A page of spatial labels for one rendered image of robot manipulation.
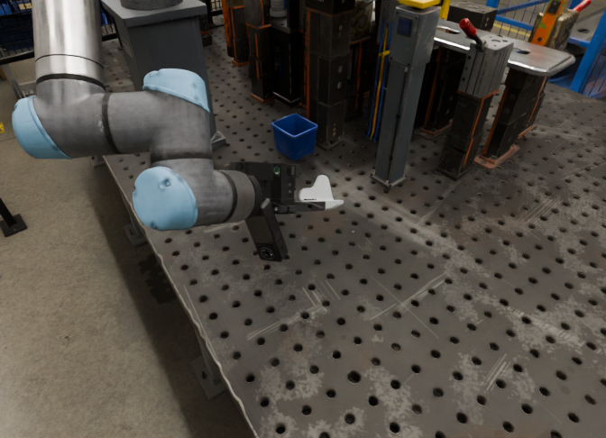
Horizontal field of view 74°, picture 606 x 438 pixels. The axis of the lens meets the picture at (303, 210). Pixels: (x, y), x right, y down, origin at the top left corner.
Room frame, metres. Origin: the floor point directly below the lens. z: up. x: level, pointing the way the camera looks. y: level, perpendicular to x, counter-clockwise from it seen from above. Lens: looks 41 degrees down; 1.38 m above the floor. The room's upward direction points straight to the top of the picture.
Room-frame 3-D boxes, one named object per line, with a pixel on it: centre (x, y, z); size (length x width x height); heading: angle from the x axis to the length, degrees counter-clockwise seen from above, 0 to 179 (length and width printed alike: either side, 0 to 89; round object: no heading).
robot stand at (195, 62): (1.11, 0.38, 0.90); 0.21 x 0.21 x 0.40; 34
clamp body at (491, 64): (0.94, -0.43, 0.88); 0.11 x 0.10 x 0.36; 131
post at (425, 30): (0.91, -0.24, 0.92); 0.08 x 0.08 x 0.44; 41
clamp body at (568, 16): (1.18, -0.69, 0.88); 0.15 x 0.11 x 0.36; 131
